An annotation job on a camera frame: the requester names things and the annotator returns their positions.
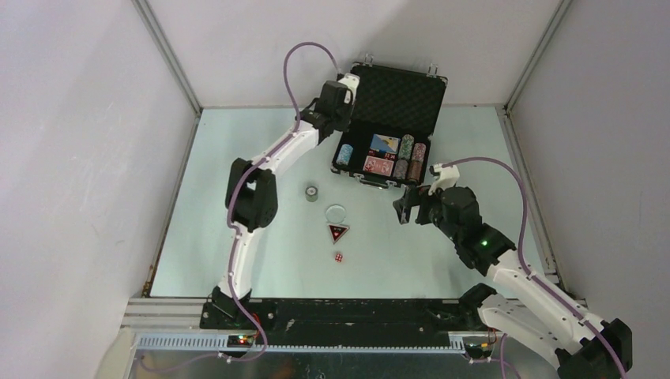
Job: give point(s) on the clear round dealer button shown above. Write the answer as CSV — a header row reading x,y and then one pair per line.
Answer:
x,y
335,213

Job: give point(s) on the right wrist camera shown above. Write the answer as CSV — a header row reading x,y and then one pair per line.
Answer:
x,y
445,176

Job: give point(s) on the black red triangular chip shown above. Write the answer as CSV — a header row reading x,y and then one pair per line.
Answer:
x,y
337,231

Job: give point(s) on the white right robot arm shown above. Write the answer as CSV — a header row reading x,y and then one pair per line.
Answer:
x,y
575,341

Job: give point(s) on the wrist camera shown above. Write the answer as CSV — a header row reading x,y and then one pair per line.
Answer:
x,y
445,176
351,81

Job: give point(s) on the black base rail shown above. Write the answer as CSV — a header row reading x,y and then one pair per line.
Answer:
x,y
374,323

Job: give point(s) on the black aluminium poker case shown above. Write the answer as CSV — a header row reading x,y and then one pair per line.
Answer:
x,y
393,102

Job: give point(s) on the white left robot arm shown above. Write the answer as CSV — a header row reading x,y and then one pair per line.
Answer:
x,y
252,199

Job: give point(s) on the blue white chip stack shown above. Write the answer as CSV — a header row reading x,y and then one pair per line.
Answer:
x,y
344,155

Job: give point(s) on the pink white chip stack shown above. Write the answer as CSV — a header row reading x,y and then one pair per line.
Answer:
x,y
418,152

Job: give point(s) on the dark green chip stack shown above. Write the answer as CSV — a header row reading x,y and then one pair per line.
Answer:
x,y
311,193

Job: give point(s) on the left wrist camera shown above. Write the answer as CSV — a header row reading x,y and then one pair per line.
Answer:
x,y
351,81

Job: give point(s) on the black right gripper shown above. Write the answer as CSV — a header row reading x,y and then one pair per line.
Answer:
x,y
415,196

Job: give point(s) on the red card deck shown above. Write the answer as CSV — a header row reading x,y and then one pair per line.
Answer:
x,y
378,165

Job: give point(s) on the blue card deck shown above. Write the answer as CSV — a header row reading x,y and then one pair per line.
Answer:
x,y
384,144

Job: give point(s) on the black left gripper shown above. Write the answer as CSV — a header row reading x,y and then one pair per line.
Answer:
x,y
348,106

